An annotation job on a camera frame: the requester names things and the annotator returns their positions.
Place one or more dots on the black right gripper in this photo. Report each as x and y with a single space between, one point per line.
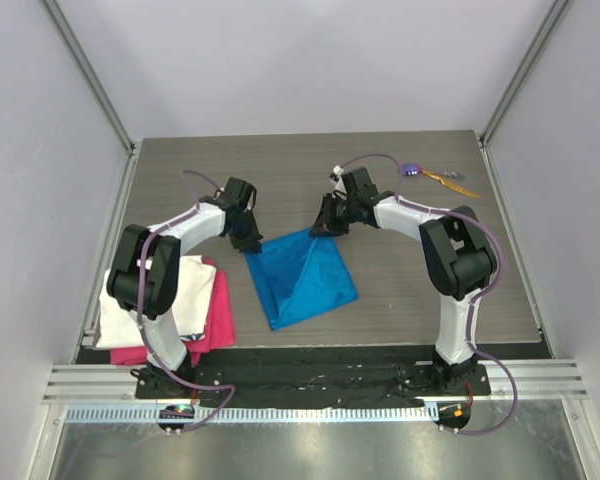
331 216

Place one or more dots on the aluminium corner post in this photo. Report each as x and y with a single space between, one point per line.
539 42
83 65

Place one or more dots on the left aluminium corner post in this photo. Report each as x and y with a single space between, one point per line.
83 65

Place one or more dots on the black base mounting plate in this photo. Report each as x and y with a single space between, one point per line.
304 385

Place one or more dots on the white folded cloth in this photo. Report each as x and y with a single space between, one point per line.
117 328

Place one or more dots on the iridescent purple spoon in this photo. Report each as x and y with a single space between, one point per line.
410 169

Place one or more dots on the aluminium front frame rail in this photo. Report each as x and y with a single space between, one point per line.
523 379

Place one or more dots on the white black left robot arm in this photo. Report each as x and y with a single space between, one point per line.
143 278

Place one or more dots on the right aluminium corner post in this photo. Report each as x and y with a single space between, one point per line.
539 42

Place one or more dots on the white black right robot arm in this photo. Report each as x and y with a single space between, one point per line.
457 252

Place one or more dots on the slotted white cable duct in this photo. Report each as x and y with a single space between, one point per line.
165 413

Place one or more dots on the blue cloth napkin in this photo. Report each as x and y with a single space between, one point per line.
298 277

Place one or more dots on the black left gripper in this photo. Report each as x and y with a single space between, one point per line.
252 240

